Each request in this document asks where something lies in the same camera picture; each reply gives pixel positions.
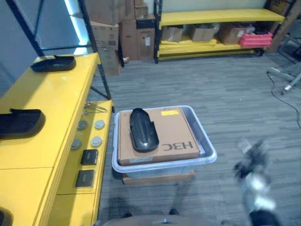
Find clear plastic box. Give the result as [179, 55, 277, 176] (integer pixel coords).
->
[111, 105, 218, 180]

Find red plastic bin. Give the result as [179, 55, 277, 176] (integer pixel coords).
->
[238, 31, 274, 49]

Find black sole-shaped part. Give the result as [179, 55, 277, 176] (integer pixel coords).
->
[128, 107, 160, 153]
[0, 108, 46, 140]
[30, 55, 77, 73]

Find small brown cardboard box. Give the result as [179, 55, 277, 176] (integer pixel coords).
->
[134, 4, 149, 18]

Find black cable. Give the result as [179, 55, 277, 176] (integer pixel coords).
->
[266, 70, 301, 130]

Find metal stand legs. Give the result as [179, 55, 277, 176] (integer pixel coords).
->
[269, 40, 301, 95]

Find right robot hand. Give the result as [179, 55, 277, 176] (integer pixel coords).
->
[233, 138, 271, 182]

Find open brown cardboard box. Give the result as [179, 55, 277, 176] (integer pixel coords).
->
[216, 24, 247, 46]
[161, 26, 184, 43]
[189, 23, 215, 42]

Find brown H3C cardboard box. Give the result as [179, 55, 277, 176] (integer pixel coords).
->
[118, 106, 205, 166]

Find yellow shelf with black frame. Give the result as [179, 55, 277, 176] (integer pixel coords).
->
[0, 0, 115, 226]

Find brown cardboard box with print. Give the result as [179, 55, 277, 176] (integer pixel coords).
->
[90, 21, 120, 50]

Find robot body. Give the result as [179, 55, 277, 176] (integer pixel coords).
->
[95, 213, 236, 226]

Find tall brown cardboard box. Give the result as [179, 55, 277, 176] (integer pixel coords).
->
[119, 19, 139, 60]

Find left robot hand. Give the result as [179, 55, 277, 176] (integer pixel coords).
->
[0, 207, 14, 226]

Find long yellow shelf unit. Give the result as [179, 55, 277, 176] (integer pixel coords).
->
[153, 0, 286, 65]

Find brown wooden beam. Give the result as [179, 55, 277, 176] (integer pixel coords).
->
[269, 0, 301, 53]

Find cardboard box with black top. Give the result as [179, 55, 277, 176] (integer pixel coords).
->
[135, 14, 156, 60]

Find small black square box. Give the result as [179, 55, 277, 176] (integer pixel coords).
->
[80, 149, 99, 165]
[75, 169, 96, 188]

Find metal tongs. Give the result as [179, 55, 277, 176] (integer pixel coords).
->
[83, 100, 109, 115]

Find large brown cardboard box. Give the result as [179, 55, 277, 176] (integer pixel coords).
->
[85, 0, 126, 25]

